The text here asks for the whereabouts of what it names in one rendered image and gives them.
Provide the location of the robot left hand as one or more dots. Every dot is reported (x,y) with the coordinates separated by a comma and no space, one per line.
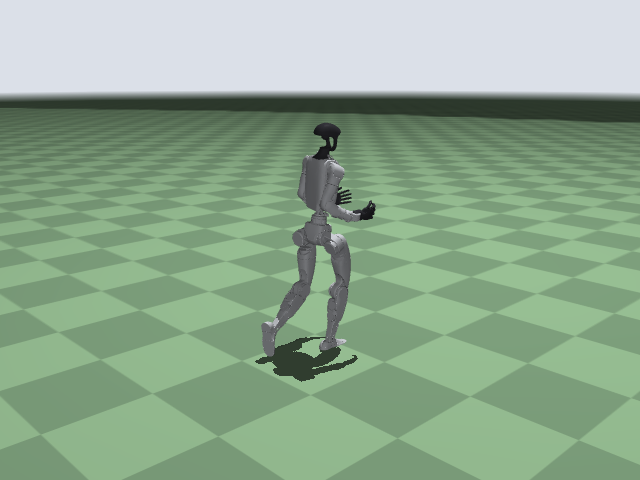
(338,200)

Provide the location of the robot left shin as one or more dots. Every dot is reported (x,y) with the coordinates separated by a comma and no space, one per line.
(288,308)

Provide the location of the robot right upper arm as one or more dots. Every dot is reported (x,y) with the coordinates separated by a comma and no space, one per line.
(335,174)

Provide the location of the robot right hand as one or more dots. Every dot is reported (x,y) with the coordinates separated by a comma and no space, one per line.
(366,213)

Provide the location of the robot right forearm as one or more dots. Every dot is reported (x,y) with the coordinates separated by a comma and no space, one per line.
(337,212)

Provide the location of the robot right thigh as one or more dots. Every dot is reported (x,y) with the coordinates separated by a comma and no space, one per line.
(336,245)

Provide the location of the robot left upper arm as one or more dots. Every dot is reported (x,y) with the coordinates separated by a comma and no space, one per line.
(301,189)

